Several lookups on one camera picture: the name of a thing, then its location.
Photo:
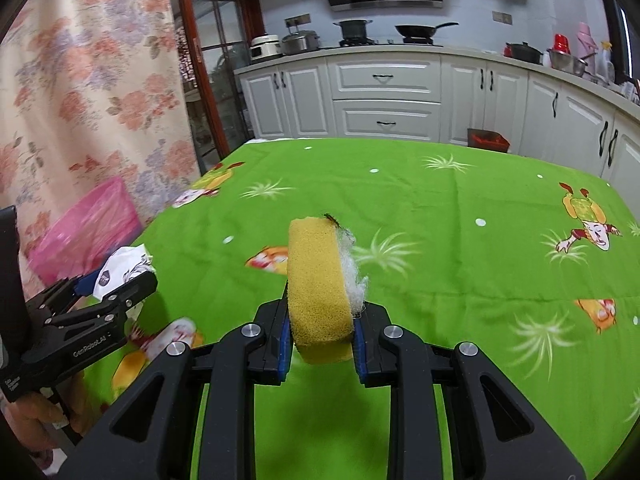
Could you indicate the red box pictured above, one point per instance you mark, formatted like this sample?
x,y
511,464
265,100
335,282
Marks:
x,y
487,140

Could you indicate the yellow sponge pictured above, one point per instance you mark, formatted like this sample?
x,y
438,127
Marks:
x,y
320,285

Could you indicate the black frying pan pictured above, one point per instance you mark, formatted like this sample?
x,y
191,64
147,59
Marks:
x,y
417,31

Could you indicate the green printed tablecloth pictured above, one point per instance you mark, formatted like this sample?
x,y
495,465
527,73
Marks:
x,y
425,210

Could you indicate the floral curtain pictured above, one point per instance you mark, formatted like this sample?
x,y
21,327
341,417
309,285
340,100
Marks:
x,y
90,85

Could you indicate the silver pressure cooker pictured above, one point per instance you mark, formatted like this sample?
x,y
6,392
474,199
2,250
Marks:
x,y
300,44

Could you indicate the printed wrapper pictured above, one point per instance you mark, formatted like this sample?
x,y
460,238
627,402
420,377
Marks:
x,y
125,262

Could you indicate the black gas stove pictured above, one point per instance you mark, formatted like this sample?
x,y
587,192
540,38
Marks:
x,y
385,44

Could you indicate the person's left hand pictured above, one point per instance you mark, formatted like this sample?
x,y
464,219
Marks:
x,y
35,425

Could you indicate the black cooking pot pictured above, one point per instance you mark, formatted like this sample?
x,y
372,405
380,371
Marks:
x,y
354,30

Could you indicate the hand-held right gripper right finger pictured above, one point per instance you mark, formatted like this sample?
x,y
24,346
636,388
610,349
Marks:
x,y
360,355

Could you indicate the grey kitchen countertop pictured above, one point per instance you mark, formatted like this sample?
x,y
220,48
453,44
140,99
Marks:
x,y
470,52

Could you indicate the small wall socket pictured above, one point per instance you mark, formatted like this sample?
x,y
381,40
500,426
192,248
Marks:
x,y
502,17

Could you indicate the red pot with black lid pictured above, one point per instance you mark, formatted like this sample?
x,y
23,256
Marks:
x,y
522,54

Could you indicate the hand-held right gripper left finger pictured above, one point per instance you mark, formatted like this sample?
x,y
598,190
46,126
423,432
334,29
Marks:
x,y
284,355

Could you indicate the dark framed window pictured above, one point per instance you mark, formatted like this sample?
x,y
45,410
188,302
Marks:
x,y
617,35

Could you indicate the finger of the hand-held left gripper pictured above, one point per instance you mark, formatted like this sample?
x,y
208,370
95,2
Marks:
x,y
60,292
100,312

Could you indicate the wide wall socket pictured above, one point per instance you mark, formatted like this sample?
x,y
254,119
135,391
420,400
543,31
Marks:
x,y
297,20

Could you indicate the spray bottle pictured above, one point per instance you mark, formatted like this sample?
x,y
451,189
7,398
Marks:
x,y
607,62

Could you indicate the pink trash bin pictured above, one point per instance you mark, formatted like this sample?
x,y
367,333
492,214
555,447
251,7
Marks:
x,y
90,220

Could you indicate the brown framed glass door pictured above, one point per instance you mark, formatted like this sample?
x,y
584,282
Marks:
x,y
187,35

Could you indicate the white lower kitchen cabinets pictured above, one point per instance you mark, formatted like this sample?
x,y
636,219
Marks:
x,y
385,110

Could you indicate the white rice cooker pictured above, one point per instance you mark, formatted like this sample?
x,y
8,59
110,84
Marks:
x,y
265,49

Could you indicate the steel bowl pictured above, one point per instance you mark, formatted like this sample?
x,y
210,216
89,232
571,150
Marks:
x,y
567,62

